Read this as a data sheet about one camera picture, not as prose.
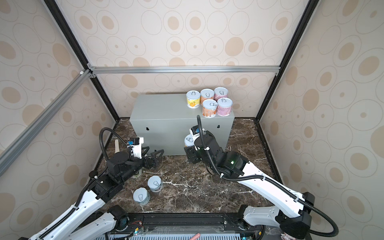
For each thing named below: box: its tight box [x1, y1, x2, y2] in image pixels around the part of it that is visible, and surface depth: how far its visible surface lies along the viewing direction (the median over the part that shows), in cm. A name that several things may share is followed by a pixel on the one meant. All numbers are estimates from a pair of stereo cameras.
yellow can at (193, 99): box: [186, 90, 201, 109], surface depth 78 cm
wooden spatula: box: [114, 139, 120, 154], surface depth 105 cm
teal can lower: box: [133, 187, 151, 206], surface depth 79 cm
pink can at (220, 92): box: [213, 87, 228, 102], surface depth 79 cm
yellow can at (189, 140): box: [184, 134, 195, 147], surface depth 65 cm
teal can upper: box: [147, 175, 163, 193], surface depth 83 cm
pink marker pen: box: [190, 232, 201, 240], surface depth 71 cm
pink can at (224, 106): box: [217, 97, 233, 117], surface depth 73 cm
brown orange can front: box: [202, 99, 218, 118], surface depth 72 cm
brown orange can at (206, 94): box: [200, 88, 215, 105], surface depth 78 cm
